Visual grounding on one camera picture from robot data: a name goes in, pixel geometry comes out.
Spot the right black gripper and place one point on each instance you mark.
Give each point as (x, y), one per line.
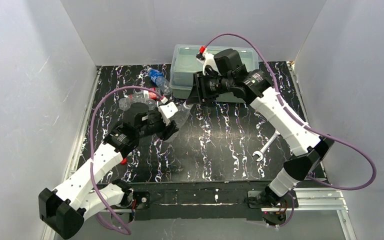
(201, 88)

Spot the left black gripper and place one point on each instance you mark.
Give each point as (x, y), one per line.
(165, 129)

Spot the clear unlabelled plastic bottle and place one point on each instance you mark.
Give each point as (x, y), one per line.
(180, 118)

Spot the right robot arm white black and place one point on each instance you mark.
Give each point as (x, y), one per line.
(224, 73)

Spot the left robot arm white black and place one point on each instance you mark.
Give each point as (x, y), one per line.
(66, 207)

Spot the red label plastic bottle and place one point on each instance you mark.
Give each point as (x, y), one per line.
(143, 94)

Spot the blue label plastic bottle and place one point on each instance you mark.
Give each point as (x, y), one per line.
(160, 81)

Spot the clear crumpled plastic bottle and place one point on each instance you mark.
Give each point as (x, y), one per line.
(126, 103)

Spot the red bottle cap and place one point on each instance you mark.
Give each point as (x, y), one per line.
(124, 161)

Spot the translucent plastic storage box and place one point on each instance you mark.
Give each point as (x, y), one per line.
(184, 65)

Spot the silver open-end wrench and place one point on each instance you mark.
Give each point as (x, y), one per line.
(260, 153)

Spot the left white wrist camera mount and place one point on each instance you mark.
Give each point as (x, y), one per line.
(167, 109)

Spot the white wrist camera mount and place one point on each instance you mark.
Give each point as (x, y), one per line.
(167, 109)
(207, 60)

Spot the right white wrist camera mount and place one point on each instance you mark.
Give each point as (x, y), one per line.
(207, 60)

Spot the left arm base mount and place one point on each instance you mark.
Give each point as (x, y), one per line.
(137, 200)

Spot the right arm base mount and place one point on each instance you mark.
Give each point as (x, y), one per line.
(281, 208)

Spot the aluminium frame rail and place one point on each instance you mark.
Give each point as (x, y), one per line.
(225, 200)

